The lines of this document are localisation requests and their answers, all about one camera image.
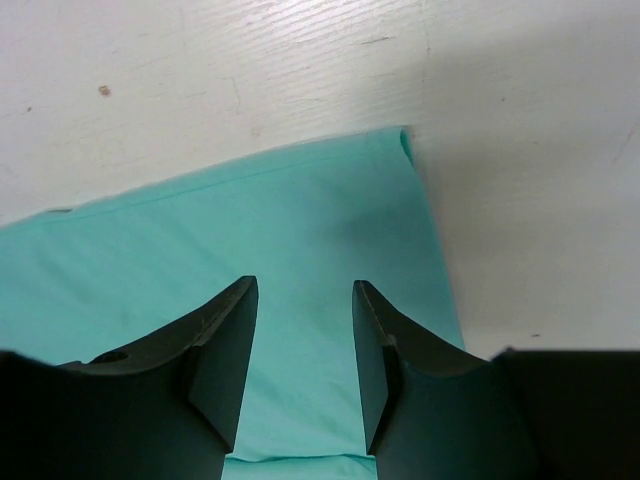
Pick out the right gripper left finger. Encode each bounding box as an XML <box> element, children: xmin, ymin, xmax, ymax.
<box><xmin>1</xmin><ymin>276</ymin><xmax>258</xmax><ymax>479</ymax></box>

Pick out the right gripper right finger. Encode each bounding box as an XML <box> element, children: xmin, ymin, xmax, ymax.
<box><xmin>352</xmin><ymin>278</ymin><xmax>640</xmax><ymax>480</ymax></box>

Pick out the teal t shirt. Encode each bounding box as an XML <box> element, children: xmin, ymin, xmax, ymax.
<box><xmin>1</xmin><ymin>127</ymin><xmax>462</xmax><ymax>479</ymax></box>

